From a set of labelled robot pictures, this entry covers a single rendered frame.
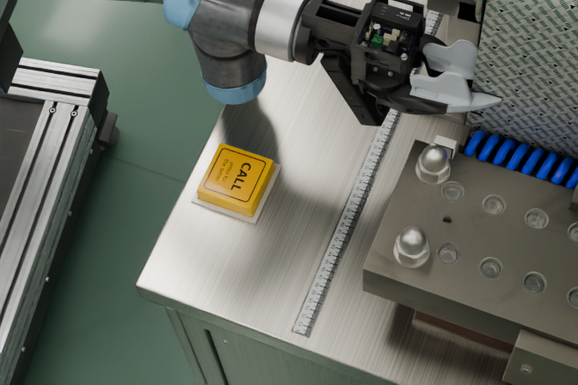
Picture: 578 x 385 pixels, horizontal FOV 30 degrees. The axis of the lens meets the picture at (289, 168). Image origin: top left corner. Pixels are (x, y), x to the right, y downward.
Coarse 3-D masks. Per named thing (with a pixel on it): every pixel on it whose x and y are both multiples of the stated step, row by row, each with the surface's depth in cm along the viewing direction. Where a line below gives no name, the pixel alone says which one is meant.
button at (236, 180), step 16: (224, 144) 128; (224, 160) 127; (240, 160) 127; (256, 160) 127; (272, 160) 127; (208, 176) 126; (224, 176) 126; (240, 176) 126; (256, 176) 126; (208, 192) 125; (224, 192) 125; (240, 192) 125; (256, 192) 125; (240, 208) 125
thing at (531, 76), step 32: (480, 64) 105; (512, 64) 103; (544, 64) 101; (576, 64) 99; (512, 96) 108; (544, 96) 106; (576, 96) 103; (480, 128) 115; (512, 128) 113; (544, 128) 110; (576, 128) 108; (576, 160) 113
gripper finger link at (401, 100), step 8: (400, 88) 110; (408, 88) 110; (384, 96) 110; (392, 96) 109; (400, 96) 109; (408, 96) 109; (416, 96) 109; (384, 104) 110; (392, 104) 110; (400, 104) 109; (408, 104) 109; (416, 104) 109; (424, 104) 109; (432, 104) 109; (440, 104) 108; (408, 112) 110; (416, 112) 109; (424, 112) 109; (432, 112) 109; (440, 112) 109
